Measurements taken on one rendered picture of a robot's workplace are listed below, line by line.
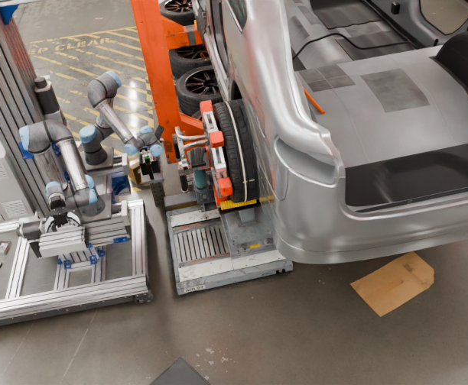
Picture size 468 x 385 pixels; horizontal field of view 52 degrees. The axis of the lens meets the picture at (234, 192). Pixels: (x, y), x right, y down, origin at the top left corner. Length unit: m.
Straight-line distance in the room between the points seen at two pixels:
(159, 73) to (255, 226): 1.26
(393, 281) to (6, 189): 2.55
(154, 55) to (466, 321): 2.60
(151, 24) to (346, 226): 1.72
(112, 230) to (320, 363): 1.50
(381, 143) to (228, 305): 1.46
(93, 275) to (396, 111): 2.27
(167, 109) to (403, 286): 2.01
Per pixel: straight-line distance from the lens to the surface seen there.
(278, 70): 2.24
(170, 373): 2.79
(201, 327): 3.30
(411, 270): 3.62
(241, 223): 3.52
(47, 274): 3.64
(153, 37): 3.17
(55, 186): 2.56
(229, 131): 2.85
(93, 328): 3.49
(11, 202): 3.17
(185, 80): 4.74
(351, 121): 3.13
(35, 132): 2.64
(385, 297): 3.44
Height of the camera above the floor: 2.77
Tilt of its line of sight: 42 degrees down
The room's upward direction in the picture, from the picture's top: 7 degrees counter-clockwise
